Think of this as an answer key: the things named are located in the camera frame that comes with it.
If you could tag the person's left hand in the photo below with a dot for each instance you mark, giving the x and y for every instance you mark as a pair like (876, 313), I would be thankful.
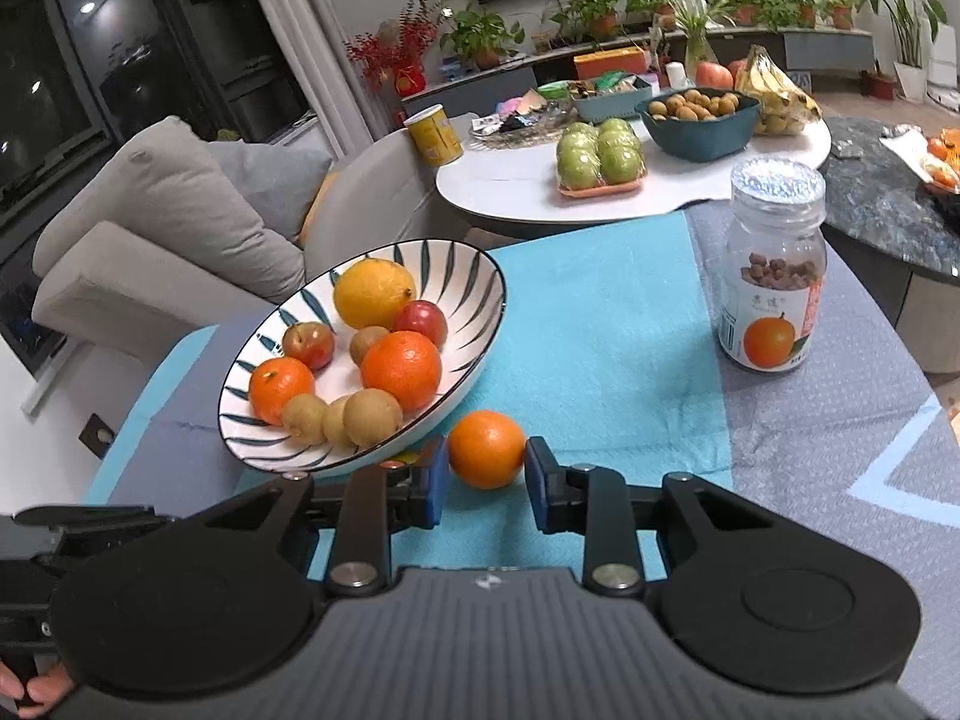
(41, 688)

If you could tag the tall plant in white pot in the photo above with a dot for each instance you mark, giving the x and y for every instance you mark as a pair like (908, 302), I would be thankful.
(907, 30)

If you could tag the white cup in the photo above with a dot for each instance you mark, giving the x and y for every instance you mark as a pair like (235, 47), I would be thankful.
(676, 75)

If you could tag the tangerine with stem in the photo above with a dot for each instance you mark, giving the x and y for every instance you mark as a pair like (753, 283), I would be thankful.
(279, 390)

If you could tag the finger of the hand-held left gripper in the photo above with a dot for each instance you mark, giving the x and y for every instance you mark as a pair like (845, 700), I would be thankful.
(97, 519)

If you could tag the small dark red pot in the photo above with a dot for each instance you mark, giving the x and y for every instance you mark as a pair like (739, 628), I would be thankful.
(881, 86)

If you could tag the dark window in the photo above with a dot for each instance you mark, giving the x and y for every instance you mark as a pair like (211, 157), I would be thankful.
(112, 37)

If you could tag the teal cloth mat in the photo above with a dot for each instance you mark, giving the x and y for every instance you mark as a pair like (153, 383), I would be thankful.
(600, 330)

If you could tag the white round table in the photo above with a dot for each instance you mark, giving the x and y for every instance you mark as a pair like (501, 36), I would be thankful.
(510, 180)

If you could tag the round tangerine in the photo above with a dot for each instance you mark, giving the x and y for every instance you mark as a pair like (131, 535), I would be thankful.
(401, 369)

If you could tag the yellow lemon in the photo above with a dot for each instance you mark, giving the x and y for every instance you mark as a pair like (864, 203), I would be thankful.
(373, 292)

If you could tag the glass plate with snacks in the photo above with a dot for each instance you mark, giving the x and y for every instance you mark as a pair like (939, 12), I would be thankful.
(517, 124)

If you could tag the orange box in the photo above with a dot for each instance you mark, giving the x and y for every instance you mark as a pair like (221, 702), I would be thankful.
(609, 64)

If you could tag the heap of longans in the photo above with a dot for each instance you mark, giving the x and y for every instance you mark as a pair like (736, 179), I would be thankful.
(694, 105)

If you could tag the teal snack bowl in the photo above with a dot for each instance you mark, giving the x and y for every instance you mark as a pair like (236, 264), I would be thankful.
(611, 109)

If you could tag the green plant in vase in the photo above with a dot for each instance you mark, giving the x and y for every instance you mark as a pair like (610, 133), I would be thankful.
(696, 26)

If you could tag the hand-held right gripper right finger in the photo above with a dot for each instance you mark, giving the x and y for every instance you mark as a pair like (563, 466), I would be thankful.
(537, 489)

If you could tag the dark marble table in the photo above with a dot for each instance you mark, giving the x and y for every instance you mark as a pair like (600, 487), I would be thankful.
(877, 195)

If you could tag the bunch of bananas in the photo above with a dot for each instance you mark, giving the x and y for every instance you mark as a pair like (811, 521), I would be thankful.
(776, 97)

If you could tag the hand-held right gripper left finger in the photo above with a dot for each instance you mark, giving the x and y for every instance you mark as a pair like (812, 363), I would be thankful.
(433, 486)

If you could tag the blue striped white plate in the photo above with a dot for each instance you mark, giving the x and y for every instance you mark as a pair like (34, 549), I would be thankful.
(457, 277)

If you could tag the red apple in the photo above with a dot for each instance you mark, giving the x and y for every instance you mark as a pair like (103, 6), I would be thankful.
(712, 75)

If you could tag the yellow red plum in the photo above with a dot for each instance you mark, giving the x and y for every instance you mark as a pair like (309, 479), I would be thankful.
(308, 345)

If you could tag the beige curtain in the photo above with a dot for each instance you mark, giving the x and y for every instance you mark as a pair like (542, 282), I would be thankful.
(322, 30)

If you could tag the grey low cabinet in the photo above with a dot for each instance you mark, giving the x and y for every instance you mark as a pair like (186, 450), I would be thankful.
(480, 90)

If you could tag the beige sofa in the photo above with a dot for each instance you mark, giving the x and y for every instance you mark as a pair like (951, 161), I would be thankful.
(172, 202)

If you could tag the black wall socket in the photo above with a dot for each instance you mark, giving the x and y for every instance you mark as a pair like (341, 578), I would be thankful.
(96, 435)

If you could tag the red decorative plant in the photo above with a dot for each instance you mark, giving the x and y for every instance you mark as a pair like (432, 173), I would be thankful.
(397, 52)

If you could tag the yellow can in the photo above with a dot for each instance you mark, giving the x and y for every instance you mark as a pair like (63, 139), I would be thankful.
(433, 136)

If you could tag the glass jar with orange label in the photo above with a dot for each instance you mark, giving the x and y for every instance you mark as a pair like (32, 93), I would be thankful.
(772, 292)

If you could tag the round orange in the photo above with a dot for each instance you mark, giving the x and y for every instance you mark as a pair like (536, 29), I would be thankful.
(487, 450)

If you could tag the tray of green apples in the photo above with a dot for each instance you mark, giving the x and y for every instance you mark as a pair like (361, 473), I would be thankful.
(600, 157)

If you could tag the brown longan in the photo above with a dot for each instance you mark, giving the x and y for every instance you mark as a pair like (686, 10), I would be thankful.
(304, 418)
(373, 416)
(367, 343)
(335, 421)

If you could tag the orange tray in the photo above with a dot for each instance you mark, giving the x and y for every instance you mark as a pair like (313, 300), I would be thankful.
(941, 165)

